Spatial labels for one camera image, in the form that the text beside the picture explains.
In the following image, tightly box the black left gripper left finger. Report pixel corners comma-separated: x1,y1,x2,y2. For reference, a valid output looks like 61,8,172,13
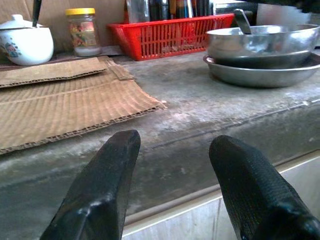
39,129,142,240

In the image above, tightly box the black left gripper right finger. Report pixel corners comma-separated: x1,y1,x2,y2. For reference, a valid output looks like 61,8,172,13
208,134,320,240

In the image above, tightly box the large steel bowl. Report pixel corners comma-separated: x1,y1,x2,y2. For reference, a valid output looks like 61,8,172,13
205,23,320,70

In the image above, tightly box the large corrugated cardboard sheet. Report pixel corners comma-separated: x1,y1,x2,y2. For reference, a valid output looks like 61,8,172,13
0,56,168,156

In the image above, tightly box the shallow steel plate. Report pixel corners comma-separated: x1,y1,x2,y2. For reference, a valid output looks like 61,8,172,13
202,54,320,89

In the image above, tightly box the small folded cardboard sheet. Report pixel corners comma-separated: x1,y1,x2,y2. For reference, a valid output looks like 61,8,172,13
0,56,109,89

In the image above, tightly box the glass jar yellow lid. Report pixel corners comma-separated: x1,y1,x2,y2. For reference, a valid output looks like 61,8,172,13
65,7,103,58

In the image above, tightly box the red slotted plastic basket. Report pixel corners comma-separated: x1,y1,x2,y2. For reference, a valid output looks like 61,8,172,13
106,13,236,62

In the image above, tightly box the white ceramic lidded pot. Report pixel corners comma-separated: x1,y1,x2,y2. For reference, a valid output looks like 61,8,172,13
0,14,55,66

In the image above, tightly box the steel spoon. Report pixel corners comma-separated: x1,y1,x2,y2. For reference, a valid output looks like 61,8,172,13
233,8,253,35

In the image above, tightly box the brown cardboard wall panel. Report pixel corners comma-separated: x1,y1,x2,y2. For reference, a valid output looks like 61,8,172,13
0,0,126,55

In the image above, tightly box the black spoon handle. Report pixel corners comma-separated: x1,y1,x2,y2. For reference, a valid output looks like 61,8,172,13
31,0,43,28

